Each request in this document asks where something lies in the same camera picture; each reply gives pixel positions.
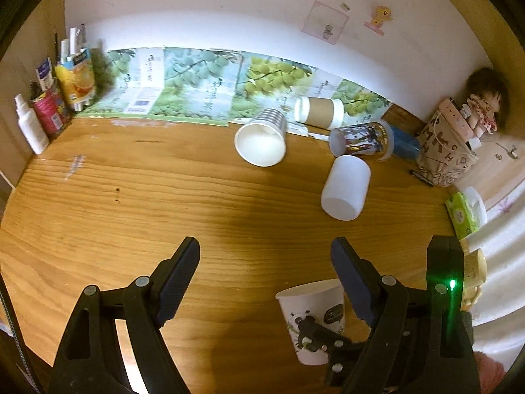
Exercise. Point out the brown sleeve lidded paper cup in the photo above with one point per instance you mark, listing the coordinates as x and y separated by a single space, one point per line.
318 111

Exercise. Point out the red tin can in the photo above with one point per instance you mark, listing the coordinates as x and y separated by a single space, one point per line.
49 111

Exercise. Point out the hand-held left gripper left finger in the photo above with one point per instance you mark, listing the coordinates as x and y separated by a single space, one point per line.
176 283

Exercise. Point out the yellow duck wall hook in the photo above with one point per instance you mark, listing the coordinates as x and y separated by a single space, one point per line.
380 18

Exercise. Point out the pink wall note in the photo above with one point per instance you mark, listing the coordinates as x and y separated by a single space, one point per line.
325 22

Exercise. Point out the colourful printed plastic cup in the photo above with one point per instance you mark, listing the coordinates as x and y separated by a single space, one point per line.
361 139

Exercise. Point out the pale yellow mug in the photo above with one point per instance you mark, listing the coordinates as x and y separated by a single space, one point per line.
473 271

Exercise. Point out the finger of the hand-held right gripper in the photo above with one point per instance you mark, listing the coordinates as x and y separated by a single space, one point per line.
316 334

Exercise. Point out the white ribbed cloth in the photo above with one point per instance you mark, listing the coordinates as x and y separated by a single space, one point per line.
496 295

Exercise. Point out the green wet wipes pack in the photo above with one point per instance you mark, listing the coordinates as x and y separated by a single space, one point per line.
463 213

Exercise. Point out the white spray bottle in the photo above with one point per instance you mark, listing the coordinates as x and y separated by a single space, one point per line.
30 127

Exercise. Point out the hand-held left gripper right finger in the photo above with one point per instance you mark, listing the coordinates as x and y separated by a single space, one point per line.
354 283

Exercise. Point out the green fruit printed cardboard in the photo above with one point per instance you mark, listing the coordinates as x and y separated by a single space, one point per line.
184 78

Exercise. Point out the white plastic cup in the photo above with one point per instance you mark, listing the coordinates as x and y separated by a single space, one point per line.
346 186

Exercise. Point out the silver ribbed paper cup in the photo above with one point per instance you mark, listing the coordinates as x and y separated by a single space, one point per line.
260 143

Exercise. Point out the black pen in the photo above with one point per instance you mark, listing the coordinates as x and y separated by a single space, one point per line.
421 178

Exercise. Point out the person's right forearm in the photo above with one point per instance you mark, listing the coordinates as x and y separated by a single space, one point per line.
490 373

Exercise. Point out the letter printed paper bag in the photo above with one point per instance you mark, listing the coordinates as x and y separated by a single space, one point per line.
445 152

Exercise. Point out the yellow juice carton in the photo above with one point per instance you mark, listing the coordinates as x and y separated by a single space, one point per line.
78 80

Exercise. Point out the panda print paper cup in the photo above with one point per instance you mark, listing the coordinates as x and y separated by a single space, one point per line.
311 301

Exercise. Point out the brown-haired doll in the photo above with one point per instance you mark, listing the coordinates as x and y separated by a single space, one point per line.
486 98

